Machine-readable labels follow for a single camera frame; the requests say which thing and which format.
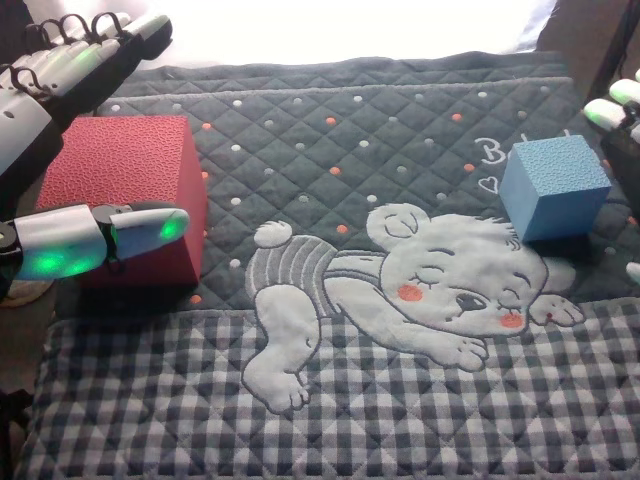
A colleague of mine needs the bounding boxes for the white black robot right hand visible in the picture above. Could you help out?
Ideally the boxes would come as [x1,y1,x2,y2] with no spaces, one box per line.
[583,67,640,287]

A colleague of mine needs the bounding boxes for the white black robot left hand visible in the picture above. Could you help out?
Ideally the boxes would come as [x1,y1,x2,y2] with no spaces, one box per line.
[0,12,192,304]

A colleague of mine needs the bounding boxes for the blue foam cube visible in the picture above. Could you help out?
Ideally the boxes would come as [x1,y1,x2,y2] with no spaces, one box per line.
[499,133,613,244]

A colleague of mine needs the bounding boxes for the red foam cube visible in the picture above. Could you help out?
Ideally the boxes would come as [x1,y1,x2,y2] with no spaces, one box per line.
[35,114,209,288]

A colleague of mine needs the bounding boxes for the black pole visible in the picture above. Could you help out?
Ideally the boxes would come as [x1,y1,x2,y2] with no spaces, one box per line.
[585,0,640,104]

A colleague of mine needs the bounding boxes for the grey quilt with bear print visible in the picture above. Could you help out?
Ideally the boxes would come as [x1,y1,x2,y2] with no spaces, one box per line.
[13,49,640,480]

